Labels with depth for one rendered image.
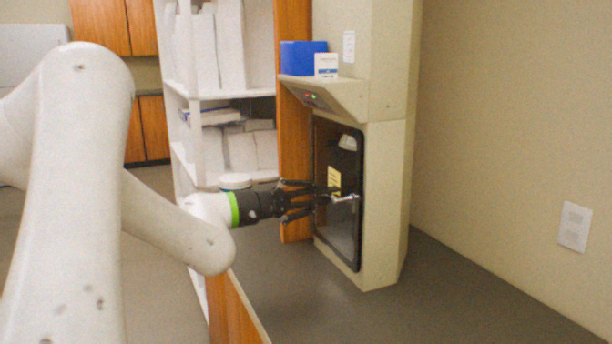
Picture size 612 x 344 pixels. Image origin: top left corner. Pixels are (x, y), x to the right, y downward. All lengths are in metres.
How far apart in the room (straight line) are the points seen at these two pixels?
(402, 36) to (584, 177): 0.54
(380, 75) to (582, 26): 0.46
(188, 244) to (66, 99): 0.41
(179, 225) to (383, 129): 0.54
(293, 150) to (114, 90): 0.85
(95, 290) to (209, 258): 0.49
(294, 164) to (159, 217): 0.66
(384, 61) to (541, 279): 0.72
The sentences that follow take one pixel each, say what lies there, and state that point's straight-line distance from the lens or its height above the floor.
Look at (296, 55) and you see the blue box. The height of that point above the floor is 1.57.
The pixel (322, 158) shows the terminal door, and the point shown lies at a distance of 1.27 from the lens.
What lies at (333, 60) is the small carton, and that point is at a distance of 1.09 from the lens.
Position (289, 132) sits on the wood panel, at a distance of 1.37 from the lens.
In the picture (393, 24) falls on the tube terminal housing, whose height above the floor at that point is 1.63.
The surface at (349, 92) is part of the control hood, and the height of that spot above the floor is 1.49.
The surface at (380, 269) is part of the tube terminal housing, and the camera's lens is 1.23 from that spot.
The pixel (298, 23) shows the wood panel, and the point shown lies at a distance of 1.36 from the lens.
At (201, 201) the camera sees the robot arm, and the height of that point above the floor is 1.25.
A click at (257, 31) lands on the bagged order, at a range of 2.37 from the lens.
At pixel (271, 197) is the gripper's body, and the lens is 1.08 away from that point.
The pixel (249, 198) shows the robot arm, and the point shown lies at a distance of 1.06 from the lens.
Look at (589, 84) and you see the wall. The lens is 1.18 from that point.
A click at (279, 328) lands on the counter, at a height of 0.94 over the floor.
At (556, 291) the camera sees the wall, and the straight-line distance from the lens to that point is 1.33.
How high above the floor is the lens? 1.60
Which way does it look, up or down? 17 degrees down
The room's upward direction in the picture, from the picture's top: 1 degrees counter-clockwise
